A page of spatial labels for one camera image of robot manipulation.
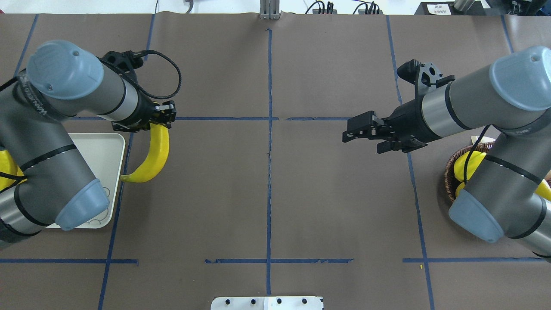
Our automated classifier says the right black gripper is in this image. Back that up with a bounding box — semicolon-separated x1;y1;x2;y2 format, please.
342;101;442;154

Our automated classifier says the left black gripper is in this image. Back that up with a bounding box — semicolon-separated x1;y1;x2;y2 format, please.
112;100;177;132

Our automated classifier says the yellow banana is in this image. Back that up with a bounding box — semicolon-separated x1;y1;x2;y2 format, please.
535;179;551;202
120;129;170;183
0;150;26;192

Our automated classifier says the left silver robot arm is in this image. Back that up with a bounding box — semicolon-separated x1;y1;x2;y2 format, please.
0;40;182;249

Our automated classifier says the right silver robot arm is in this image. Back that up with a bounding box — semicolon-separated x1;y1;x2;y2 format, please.
342;46;551;261

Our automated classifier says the brown wicker basket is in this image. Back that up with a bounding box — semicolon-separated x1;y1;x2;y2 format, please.
443;143;494;203

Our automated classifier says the paper basket tag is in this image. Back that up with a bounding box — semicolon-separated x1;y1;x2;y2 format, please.
471;136;496;145

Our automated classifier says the grey bear serving tray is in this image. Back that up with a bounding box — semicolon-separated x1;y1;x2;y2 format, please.
57;133;125;229

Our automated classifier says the yellow lemon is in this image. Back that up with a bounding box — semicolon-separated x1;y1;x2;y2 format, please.
455;181;466;198

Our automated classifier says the yellow mango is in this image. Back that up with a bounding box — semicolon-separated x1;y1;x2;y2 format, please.
452;151;487;181

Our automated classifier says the black label box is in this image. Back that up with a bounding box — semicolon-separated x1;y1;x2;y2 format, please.
414;1;486;16

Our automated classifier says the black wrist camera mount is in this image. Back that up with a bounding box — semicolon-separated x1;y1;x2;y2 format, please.
100;51;144;82

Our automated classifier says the aluminium frame post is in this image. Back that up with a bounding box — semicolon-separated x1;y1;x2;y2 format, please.
259;0;281;20

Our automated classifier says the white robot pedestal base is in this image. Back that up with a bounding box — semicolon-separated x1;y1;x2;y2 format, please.
210;296;325;310

